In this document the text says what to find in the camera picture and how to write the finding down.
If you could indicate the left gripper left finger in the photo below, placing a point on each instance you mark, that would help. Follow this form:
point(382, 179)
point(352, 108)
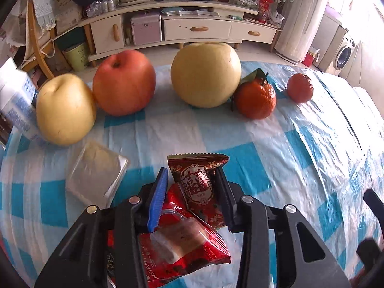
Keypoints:
point(80, 259)

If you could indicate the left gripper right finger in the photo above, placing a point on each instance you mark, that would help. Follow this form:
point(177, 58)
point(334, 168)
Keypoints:
point(303, 259)

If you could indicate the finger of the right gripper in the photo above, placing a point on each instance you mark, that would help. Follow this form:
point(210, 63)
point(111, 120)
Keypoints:
point(372, 256)
point(374, 203)

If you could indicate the small red candy wrapper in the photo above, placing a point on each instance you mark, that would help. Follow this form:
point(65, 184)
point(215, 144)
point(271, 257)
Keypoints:
point(194, 173)

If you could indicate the blue checkered tablecloth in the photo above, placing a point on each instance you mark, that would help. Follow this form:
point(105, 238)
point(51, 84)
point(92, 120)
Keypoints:
point(320, 156)

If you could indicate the clear plastic tray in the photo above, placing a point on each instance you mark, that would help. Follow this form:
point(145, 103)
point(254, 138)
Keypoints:
point(95, 173)

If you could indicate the large red snack bag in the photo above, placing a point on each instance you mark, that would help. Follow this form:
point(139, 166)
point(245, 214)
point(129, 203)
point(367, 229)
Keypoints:
point(181, 244)

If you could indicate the small tangerine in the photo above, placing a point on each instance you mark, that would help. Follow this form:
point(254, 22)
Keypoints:
point(300, 88)

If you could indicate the yellow pear left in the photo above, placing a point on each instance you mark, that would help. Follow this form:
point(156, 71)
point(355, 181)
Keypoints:
point(65, 110)

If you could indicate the yellow pear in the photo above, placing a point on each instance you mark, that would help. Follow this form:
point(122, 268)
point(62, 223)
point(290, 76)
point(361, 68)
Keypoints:
point(65, 110)
point(206, 74)

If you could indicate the white washing machine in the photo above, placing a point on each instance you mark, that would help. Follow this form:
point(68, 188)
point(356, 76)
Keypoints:
point(340, 51)

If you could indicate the tangerine with leaf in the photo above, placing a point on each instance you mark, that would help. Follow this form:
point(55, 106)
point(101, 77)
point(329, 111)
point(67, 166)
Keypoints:
point(255, 97)

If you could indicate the red apple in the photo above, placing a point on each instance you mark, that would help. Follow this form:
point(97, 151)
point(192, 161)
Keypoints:
point(124, 83)

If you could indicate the white milk bottle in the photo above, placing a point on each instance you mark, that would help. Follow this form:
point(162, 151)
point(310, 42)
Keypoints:
point(18, 99)

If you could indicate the yellow pear right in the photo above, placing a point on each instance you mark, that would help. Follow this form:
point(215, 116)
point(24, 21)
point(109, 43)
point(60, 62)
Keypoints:
point(206, 74)

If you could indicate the green waste bin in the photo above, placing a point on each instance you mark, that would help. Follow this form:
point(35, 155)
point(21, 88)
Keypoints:
point(77, 56)

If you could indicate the white curtain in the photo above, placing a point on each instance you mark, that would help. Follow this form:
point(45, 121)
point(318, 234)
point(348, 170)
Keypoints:
point(301, 21)

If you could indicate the wooden chair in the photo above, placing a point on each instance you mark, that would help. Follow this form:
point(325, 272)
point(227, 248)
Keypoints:
point(39, 33)

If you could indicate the pink storage box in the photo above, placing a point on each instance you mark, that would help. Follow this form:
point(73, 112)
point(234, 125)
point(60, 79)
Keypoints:
point(146, 28)

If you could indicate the white tv cabinet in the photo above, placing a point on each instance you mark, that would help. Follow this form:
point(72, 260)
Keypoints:
point(183, 22)

